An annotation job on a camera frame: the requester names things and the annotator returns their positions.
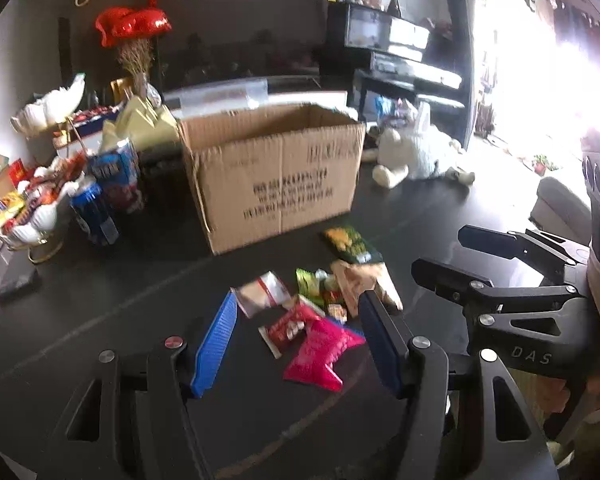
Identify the magenta snack packet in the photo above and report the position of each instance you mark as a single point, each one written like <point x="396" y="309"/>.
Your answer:
<point x="314" y="363"/>

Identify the yellow paper bag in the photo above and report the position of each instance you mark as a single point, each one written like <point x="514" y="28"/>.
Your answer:
<point x="145" y="127"/>

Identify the blue red snack carton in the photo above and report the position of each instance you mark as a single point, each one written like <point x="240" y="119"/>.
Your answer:
<point x="116" y="172"/>

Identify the brown cardboard box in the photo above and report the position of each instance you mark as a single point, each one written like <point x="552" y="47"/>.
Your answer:
<point x="255" y="174"/>

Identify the clear red-striped cracker packet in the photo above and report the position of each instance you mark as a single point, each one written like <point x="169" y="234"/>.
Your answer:
<point x="266" y="291"/>

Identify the grey chair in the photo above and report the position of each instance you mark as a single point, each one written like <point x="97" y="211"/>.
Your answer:
<point x="562" y="207"/>

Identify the black piano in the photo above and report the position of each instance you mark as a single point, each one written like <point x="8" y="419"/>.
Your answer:
<point x="372" y="51"/>

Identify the white shell bowl of snacks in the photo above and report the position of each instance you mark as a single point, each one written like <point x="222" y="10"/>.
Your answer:
<point x="36" y="211"/>

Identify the green snack packet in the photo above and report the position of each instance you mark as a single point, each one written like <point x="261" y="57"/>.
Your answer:
<point x="319" y="287"/>

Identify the black remote control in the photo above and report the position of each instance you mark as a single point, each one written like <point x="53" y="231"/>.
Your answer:
<point x="19" y="286"/>

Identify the white shell dish on stand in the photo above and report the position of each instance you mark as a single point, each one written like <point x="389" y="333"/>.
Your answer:
<point x="52" y="109"/>

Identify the red white snack packet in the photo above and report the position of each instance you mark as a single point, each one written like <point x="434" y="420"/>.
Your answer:
<point x="300" y="313"/>

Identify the beige orange snack bag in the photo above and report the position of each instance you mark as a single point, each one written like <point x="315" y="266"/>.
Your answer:
<point x="354" y="279"/>

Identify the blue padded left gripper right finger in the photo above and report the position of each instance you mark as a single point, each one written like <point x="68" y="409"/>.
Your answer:
<point x="387" y="345"/>

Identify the dried flower vase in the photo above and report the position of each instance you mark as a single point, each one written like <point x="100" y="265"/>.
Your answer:
<point x="136" y="57"/>

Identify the blue drink can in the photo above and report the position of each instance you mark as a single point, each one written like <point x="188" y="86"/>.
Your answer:
<point x="92" y="214"/>

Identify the black television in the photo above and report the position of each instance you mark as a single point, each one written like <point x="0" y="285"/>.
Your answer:
<point x="217" y="40"/>

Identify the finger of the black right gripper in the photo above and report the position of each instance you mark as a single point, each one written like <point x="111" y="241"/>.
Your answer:
<point x="550" y="255"/>
<point x="447" y="282"/>

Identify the white plush toy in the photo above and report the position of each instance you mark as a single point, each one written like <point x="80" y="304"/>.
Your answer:
<point x="419" y="152"/>

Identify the dark green chips bag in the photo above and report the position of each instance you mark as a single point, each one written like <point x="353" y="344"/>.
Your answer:
<point x="350" y="246"/>

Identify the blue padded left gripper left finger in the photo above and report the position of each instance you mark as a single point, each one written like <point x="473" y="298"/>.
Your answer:
<point x="211" y="351"/>

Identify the small brown candy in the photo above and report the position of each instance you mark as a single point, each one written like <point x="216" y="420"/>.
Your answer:
<point x="338" y="313"/>

